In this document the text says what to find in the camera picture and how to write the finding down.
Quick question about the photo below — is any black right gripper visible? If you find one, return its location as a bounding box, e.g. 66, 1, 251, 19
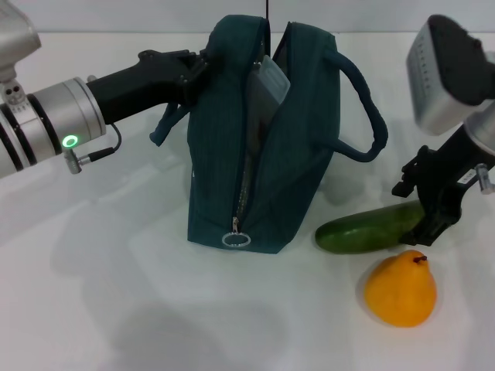
391, 125, 483, 249

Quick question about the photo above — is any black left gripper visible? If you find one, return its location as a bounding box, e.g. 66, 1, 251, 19
85, 48, 214, 125

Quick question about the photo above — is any green cucumber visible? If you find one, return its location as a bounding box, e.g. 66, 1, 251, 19
315, 199, 426, 255

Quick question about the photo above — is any clear food container blue rim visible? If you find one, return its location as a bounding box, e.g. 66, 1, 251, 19
245, 53, 292, 155

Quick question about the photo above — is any orange pear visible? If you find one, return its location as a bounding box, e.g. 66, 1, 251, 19
363, 250, 439, 328

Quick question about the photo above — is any dark teal fabric bag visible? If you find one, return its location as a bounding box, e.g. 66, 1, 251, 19
149, 14, 389, 256

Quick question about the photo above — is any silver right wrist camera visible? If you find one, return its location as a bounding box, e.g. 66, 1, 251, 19
405, 14, 495, 135

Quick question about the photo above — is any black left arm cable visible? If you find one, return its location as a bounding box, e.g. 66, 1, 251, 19
75, 123, 123, 163

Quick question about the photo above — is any silver zipper pull ring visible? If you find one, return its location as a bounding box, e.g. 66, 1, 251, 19
221, 216, 251, 248

